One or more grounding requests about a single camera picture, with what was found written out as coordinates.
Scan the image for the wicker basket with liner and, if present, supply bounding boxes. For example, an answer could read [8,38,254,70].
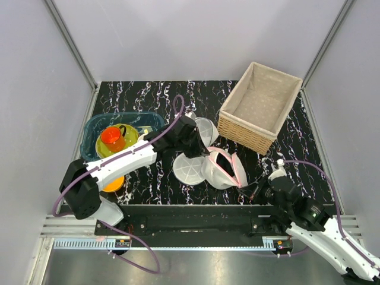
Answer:
[217,62,303,155]

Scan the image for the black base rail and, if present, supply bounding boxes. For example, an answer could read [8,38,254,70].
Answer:
[94,204,315,249]

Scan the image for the teal plastic tub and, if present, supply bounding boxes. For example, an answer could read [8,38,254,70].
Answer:
[80,112,165,162]

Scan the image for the grey-trimmed mesh laundry bag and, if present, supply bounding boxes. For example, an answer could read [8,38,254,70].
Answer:
[173,117,219,186]

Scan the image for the orange mug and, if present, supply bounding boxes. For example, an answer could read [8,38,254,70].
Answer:
[100,126,126,153]

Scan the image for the pink-trimmed mesh laundry bag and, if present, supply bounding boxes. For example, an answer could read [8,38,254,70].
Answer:
[202,147,248,190]

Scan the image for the black bra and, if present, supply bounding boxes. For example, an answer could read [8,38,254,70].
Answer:
[216,154,235,177]

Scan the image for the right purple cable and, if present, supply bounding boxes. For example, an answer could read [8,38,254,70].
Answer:
[283,160,380,268]

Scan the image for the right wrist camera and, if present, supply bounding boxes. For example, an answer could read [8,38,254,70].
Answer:
[268,159,287,181]

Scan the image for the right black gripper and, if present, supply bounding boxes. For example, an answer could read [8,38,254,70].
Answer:
[237,173,291,214]

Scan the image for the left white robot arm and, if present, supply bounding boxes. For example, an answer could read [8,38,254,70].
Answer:
[59,115,210,235]

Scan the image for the orange bowl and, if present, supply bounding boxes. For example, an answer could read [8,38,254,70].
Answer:
[103,176,125,193]

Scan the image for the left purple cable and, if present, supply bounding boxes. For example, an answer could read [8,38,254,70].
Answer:
[52,94,185,274]

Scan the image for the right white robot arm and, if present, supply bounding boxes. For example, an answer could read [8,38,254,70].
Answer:
[239,176,379,284]

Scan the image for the cream mug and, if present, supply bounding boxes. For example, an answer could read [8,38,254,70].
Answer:
[137,134,147,142]

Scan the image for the purple cable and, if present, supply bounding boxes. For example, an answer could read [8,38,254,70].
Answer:
[283,160,380,268]
[52,94,185,274]

